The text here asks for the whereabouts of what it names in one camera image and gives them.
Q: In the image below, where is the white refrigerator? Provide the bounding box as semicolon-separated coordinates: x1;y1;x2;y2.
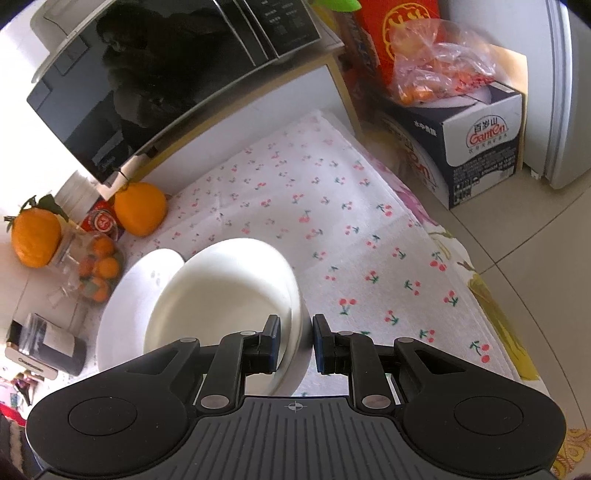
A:
436;0;591;191

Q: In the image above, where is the cherry print tablecloth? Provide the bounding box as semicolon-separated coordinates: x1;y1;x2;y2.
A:
92;108;541;402

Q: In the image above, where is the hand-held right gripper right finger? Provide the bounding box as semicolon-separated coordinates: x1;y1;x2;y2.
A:
312;314;481;412

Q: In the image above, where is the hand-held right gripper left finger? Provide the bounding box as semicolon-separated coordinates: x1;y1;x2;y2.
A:
111;315;283;412

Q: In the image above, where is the dark blue cardboard box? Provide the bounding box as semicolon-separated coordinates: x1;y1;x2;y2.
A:
365;78;527;210

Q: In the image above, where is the white embossed plate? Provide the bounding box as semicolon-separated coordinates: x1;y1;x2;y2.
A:
96;248;317;398

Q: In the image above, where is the red paper cup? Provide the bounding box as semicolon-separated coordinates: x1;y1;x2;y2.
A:
81;198;125;241

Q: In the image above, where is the white wood-edged board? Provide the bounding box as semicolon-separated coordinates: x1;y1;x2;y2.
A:
117;55;363;195

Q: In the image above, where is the purple and green toy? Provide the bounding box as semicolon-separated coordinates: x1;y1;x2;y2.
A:
316;0;363;14

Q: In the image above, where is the small clear glass cup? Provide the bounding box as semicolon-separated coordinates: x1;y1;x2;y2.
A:
58;258;90;308

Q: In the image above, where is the dark canister with silver lid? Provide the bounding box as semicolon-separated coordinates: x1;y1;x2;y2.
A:
21;313;88;377

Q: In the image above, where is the cream air fryer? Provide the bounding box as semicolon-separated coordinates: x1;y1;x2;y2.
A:
0;217;61;381

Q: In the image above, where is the glass jar of tangerines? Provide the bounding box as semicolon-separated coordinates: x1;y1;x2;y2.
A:
48;226;125;305

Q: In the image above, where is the floral cloth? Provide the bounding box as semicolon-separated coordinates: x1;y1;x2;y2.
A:
323;108;555;384

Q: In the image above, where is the black microwave oven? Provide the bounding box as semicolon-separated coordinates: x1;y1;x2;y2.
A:
25;0;333;185

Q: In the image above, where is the small cream bowl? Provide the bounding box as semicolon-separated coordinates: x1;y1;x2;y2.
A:
143;237;297;370

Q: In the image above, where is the red cardboard box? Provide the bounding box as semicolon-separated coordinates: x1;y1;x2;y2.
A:
332;0;441;88

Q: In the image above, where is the yellow patterned mat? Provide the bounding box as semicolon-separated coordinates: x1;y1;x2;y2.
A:
549;427;591;478

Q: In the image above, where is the large orange with leaves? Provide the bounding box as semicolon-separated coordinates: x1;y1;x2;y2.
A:
4;194;70;269

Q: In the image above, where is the plastic bag of oranges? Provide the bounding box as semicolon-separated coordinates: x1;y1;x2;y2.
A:
390;21;497;107

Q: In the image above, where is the stack of white paper cups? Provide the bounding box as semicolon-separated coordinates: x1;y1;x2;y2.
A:
54;170;101;217

